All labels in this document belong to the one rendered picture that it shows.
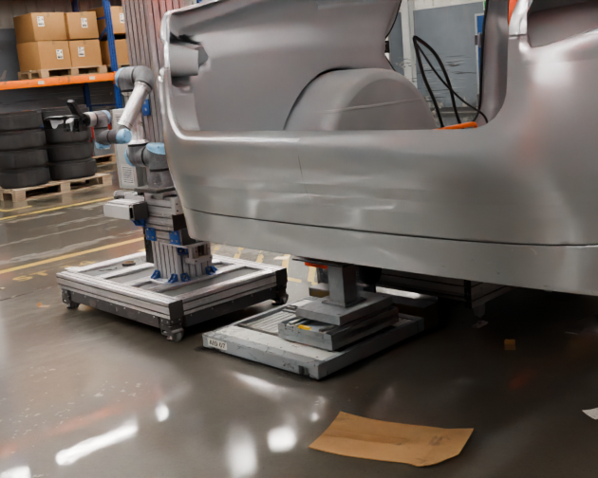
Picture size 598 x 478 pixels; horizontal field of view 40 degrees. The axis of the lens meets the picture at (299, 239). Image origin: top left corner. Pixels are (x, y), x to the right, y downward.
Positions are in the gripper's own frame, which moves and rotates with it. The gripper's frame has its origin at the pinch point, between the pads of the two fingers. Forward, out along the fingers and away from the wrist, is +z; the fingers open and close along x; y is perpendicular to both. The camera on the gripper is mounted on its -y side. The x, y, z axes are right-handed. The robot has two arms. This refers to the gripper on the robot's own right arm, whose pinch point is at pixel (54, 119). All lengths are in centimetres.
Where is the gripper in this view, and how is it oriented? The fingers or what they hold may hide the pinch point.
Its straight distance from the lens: 424.0
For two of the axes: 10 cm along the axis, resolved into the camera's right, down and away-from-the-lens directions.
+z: -5.3, 2.2, -8.2
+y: -0.3, 9.6, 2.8
